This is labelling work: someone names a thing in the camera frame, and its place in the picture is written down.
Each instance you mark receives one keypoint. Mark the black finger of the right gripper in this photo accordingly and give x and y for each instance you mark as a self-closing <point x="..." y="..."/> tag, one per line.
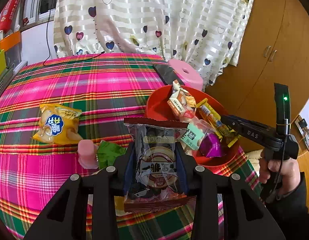
<point x="233" y="122"/>

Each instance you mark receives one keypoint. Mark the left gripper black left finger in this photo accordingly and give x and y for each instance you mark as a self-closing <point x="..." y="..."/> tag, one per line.
<point x="65" y="215"/>

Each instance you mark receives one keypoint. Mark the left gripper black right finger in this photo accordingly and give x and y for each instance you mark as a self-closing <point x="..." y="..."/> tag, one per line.
<point x="245" y="216"/>

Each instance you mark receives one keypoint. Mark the gold rice bar packet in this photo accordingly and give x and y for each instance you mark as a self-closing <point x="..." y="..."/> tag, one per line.
<point x="211" y="116"/>

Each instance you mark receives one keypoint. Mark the purple snack packet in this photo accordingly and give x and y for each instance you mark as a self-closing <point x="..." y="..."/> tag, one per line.
<point x="211" y="146"/>

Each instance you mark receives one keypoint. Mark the dark plum snack packet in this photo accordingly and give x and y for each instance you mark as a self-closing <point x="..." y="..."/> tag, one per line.
<point x="154" y="176"/>

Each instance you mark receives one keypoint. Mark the clear peanut snack bag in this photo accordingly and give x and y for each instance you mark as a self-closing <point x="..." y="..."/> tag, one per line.
<point x="195" y="133"/>

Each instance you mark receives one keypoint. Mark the orange white snack bag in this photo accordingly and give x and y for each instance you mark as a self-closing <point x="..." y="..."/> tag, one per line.
<point x="182" y="103"/>

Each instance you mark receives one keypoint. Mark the pink jelly cup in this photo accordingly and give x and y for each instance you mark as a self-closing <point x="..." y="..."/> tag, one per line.
<point x="87" y="154"/>

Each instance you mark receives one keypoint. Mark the green pea snack bag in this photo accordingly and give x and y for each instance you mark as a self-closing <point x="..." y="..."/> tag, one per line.
<point x="107" y="154"/>

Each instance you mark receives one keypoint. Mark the yellow chip snack bag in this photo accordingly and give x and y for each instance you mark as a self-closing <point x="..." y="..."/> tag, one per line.
<point x="58" y="124"/>

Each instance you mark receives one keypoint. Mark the person's right hand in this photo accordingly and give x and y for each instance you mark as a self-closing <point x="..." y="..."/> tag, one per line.
<point x="288" y="169"/>

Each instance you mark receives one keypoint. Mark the pink plastic stool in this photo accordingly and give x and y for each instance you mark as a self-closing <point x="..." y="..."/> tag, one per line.
<point x="188" y="74"/>

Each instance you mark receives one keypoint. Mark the red round plastic basket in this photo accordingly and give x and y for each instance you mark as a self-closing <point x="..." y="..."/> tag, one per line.
<point x="157" y="108"/>

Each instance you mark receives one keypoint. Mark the black smartphone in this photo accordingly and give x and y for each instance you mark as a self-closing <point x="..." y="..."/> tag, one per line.
<point x="167" y="74"/>

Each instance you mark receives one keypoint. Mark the wooden wardrobe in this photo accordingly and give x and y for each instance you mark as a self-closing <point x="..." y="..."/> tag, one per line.
<point x="274" y="49"/>

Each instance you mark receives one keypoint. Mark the heart pattern white curtain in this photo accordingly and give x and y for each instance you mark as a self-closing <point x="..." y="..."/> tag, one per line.
<point x="206" y="34"/>

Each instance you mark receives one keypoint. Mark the pink plaid tablecloth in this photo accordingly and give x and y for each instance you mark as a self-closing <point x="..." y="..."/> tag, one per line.
<point x="106" y="89"/>

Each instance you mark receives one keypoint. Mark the black patterned tray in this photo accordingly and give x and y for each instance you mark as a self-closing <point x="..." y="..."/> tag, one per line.
<point x="5" y="79"/>

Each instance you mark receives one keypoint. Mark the orange storage box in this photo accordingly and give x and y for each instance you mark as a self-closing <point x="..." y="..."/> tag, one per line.
<point x="10" y="41"/>

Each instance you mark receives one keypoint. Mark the red gift bag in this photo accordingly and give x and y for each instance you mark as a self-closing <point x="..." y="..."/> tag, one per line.
<point x="7" y="15"/>

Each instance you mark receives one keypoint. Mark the window frame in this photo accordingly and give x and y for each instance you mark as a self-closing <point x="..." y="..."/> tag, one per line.
<point x="35" y="12"/>

